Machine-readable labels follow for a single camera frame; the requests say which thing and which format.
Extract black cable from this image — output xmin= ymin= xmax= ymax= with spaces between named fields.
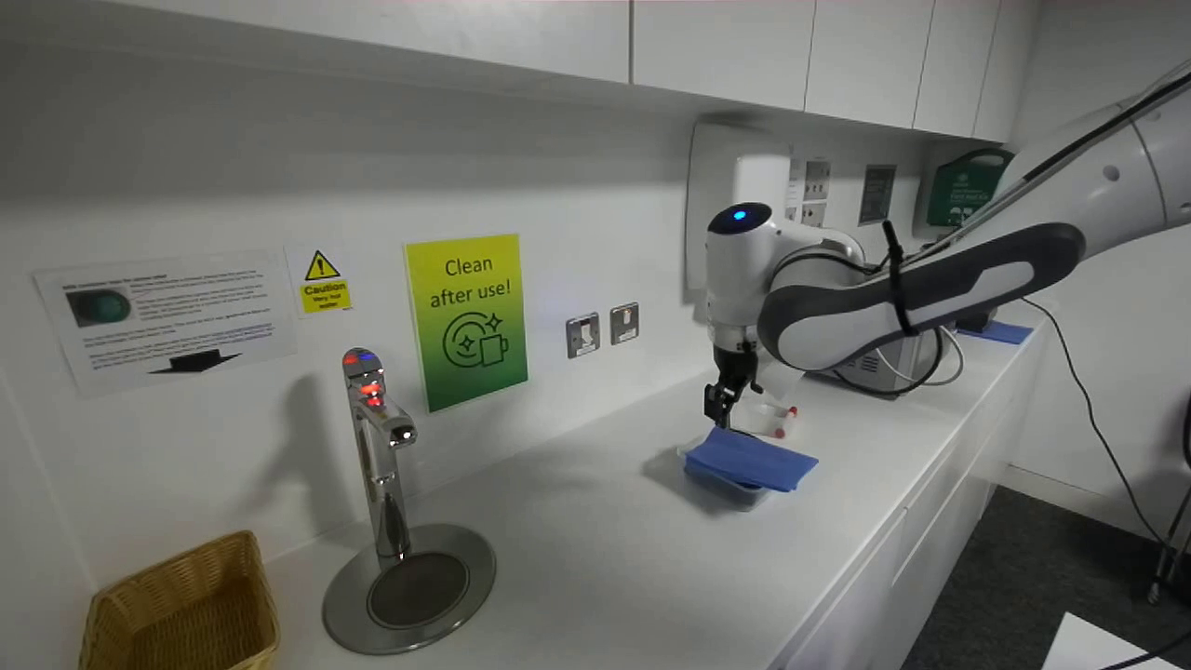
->
xmin=1015 ymin=296 xmax=1191 ymax=563

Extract green first aid box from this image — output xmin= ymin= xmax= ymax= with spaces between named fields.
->
xmin=926 ymin=148 xmax=1008 ymax=233

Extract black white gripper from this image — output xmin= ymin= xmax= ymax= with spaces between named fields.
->
xmin=705 ymin=347 xmax=761 ymax=430

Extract right wall switch plate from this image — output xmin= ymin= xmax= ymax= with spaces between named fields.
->
xmin=611 ymin=303 xmax=640 ymax=347

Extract white instruction notice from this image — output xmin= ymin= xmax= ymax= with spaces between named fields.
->
xmin=35 ymin=252 xmax=295 ymax=396

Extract chrome hot water tap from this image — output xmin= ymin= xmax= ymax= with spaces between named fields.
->
xmin=344 ymin=347 xmax=416 ymax=563

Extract blue paper towel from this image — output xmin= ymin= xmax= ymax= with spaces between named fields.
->
xmin=687 ymin=430 xmax=817 ymax=493

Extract wicker basket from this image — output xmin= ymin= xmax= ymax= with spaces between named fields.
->
xmin=78 ymin=534 xmax=278 ymax=670

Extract green clean after use sign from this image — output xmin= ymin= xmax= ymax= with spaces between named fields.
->
xmin=406 ymin=234 xmax=528 ymax=410

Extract left wall switch plate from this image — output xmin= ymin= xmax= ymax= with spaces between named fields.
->
xmin=568 ymin=313 xmax=600 ymax=357

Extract wall switch plate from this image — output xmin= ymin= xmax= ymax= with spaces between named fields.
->
xmin=568 ymin=313 xmax=600 ymax=357
xmin=611 ymin=303 xmax=640 ymax=347

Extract clear plastic lidded container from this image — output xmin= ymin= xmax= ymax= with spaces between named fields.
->
xmin=761 ymin=398 xmax=806 ymax=445

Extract white paper towel dispenser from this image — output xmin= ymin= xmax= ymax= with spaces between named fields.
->
xmin=687 ymin=125 xmax=793 ymax=303

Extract yellow warning sticker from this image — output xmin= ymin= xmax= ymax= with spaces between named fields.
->
xmin=303 ymin=249 xmax=355 ymax=313

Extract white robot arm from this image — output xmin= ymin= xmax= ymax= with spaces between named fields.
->
xmin=705 ymin=65 xmax=1191 ymax=430

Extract upper white cabinets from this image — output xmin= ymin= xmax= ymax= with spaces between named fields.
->
xmin=120 ymin=0 xmax=1041 ymax=142

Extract round metal drain tray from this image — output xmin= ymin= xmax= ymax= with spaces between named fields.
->
xmin=326 ymin=524 xmax=499 ymax=657

